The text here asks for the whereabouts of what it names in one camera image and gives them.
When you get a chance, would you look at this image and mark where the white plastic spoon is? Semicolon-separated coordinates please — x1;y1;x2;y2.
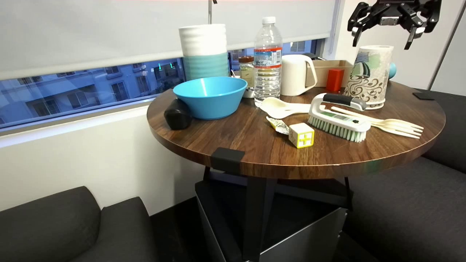
253;96;313;121

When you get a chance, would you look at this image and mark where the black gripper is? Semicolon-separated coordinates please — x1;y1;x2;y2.
346;0;442;50

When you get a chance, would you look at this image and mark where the white plastic spork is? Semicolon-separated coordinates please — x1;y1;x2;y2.
275;101;314;118

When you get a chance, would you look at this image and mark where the small black rounded object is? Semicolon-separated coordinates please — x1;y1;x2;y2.
163;98;192;133

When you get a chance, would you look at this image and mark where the white plastic fork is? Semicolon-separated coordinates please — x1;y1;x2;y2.
333;107;425;136
368;118;423;141

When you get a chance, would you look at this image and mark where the white roller blind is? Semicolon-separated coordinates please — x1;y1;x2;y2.
0;0;339;82

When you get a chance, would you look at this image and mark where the glass window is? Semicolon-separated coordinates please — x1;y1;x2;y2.
0;37;327;134

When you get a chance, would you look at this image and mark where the white and teal canister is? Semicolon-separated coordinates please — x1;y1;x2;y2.
177;22;230;82

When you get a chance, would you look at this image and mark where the dark grey couch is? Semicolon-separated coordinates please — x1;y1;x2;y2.
0;185;157;262
342;86;466;262

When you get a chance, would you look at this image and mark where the blue plastic bowl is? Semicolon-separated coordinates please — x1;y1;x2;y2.
171;76;249;123

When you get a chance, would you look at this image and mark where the white dish brush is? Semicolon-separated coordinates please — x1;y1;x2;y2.
307;92;374;144

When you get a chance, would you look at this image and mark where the clear plastic water bottle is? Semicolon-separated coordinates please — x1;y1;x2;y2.
251;15;284;102

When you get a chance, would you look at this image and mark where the round dark wooden table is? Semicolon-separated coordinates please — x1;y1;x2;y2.
145;79;447;262

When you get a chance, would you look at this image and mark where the patterned white paper cup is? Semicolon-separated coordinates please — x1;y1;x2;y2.
345;44;394;109
349;101;388;111

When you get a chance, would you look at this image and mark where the yellow cube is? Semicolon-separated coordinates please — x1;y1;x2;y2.
286;121;316;150

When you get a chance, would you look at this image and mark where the glass jar black lid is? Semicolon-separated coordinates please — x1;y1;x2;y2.
237;54;257;101

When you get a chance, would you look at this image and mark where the black tape patch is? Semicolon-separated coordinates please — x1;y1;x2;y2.
209;147;246;173

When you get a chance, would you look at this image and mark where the white green sachet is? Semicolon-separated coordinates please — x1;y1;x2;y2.
265;115;292;137

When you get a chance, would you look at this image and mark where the white pitcher mug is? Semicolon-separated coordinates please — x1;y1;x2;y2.
279;53;318;98

